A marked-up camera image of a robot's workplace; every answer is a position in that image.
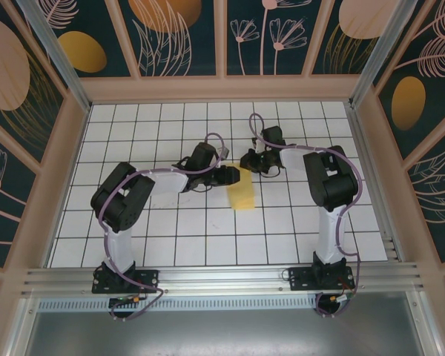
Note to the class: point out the yellow cloth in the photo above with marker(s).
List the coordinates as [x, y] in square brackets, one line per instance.
[243, 196]

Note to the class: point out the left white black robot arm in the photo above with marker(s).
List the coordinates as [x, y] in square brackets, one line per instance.
[120, 244]

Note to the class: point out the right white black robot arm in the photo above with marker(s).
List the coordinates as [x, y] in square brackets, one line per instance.
[332, 237]

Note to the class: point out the grey metal sheet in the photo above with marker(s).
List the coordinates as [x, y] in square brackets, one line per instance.
[222, 333]

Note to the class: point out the yellow power connector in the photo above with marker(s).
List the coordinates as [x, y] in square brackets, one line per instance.
[136, 298]
[334, 298]

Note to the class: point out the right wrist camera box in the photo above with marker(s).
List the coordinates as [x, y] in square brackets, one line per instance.
[259, 147]

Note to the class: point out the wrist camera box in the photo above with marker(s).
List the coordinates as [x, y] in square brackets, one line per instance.
[259, 147]
[224, 153]

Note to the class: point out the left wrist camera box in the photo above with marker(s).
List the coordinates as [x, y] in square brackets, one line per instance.
[224, 153]

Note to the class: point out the aluminium side rail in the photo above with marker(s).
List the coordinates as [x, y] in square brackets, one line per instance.
[357, 126]

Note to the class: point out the long aluminium mounting rail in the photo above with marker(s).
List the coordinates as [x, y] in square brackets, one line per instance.
[222, 278]

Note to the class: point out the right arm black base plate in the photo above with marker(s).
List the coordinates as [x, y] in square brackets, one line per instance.
[300, 280]

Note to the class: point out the aluminium corner post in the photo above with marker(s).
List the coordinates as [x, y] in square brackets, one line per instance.
[374, 55]
[59, 63]

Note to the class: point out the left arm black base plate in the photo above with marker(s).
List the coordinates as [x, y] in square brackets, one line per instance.
[148, 280]

